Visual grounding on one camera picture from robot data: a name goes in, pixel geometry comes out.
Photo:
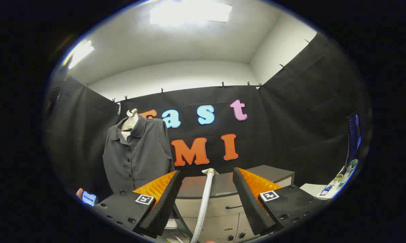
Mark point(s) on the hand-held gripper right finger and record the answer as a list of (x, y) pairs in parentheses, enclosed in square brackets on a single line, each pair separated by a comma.
[(248, 202)]

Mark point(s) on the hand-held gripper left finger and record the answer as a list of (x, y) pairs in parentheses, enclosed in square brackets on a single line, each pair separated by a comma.
[(162, 206)]

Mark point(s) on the dark grey button shirt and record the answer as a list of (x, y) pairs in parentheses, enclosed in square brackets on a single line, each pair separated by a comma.
[(138, 155)]

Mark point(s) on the grey cabinet with dark top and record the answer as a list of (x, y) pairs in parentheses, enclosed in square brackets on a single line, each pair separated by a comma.
[(220, 206)]

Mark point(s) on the white side table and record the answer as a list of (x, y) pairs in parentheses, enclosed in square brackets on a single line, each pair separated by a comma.
[(312, 189)]

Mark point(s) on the phone with lit screen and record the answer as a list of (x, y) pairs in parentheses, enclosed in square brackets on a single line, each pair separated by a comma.
[(89, 198)]

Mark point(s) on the white mannequin torso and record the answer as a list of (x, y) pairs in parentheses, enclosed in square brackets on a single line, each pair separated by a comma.
[(130, 123)]

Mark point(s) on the blue standing banner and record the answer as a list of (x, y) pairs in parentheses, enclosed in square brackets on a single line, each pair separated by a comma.
[(353, 138)]

